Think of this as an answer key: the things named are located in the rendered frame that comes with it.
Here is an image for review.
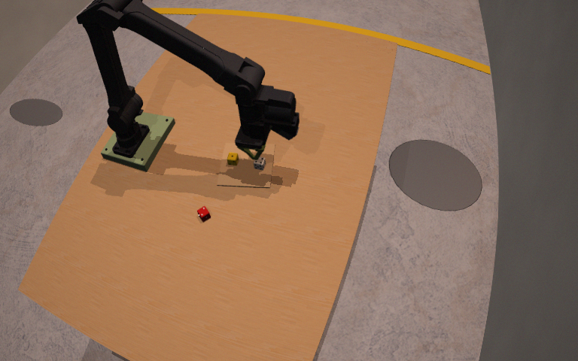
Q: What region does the yellow die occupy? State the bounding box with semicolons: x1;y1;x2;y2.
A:
227;153;239;165

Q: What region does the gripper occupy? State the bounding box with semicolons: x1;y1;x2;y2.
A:
235;114;272;160

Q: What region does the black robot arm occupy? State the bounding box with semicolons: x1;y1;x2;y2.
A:
77;0;300;158

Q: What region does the white die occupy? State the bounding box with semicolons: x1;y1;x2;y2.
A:
254;157;266;170

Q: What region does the red die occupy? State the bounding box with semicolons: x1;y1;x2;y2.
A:
197;206;211;222

